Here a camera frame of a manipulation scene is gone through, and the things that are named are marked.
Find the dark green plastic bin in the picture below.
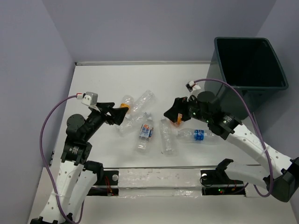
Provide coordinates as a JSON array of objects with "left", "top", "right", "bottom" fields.
[{"left": 204, "top": 37, "right": 289, "bottom": 120}]

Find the red blue label water bottle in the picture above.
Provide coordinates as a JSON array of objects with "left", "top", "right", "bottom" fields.
[{"left": 135, "top": 115, "right": 154, "bottom": 154}]

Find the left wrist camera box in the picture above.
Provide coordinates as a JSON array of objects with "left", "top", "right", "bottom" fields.
[{"left": 81, "top": 91, "right": 98, "bottom": 107}]

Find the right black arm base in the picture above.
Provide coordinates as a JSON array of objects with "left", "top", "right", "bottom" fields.
[{"left": 199, "top": 169, "right": 246, "bottom": 196}]

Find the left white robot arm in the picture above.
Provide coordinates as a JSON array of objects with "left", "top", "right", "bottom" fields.
[{"left": 31, "top": 103, "right": 128, "bottom": 224}]

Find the clear ribbed plastic bottle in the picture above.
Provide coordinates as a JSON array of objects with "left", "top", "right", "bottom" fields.
[{"left": 159, "top": 117, "right": 178, "bottom": 156}]

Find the orange drink bottle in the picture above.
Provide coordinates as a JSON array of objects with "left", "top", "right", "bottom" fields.
[{"left": 171, "top": 113, "right": 183, "bottom": 127}]

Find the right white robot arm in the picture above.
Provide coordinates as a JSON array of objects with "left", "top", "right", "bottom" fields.
[{"left": 164, "top": 91, "right": 299, "bottom": 203}]

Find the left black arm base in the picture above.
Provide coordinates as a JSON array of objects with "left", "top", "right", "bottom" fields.
[{"left": 87, "top": 170, "right": 119, "bottom": 196}]

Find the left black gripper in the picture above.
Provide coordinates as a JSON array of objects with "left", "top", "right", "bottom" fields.
[{"left": 83, "top": 102, "right": 128, "bottom": 140}]

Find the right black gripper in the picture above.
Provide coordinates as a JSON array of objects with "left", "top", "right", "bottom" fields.
[{"left": 163, "top": 94, "right": 210, "bottom": 124}]

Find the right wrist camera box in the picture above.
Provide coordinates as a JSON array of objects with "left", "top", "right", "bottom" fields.
[{"left": 185, "top": 80, "right": 201, "bottom": 92}]

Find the clear crumpled long bottle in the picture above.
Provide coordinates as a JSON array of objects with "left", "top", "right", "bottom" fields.
[{"left": 125, "top": 90, "right": 156, "bottom": 119}]

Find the clear bottle orange label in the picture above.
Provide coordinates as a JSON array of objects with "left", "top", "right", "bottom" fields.
[{"left": 120, "top": 95, "right": 134, "bottom": 111}]

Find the clear crushed bottle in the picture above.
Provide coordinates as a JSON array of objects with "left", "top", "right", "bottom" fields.
[{"left": 117, "top": 112, "right": 151, "bottom": 137}]

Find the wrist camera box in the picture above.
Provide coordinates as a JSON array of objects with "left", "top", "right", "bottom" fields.
[
  {"left": 185, "top": 80, "right": 201, "bottom": 92},
  {"left": 81, "top": 91, "right": 98, "bottom": 107}
]

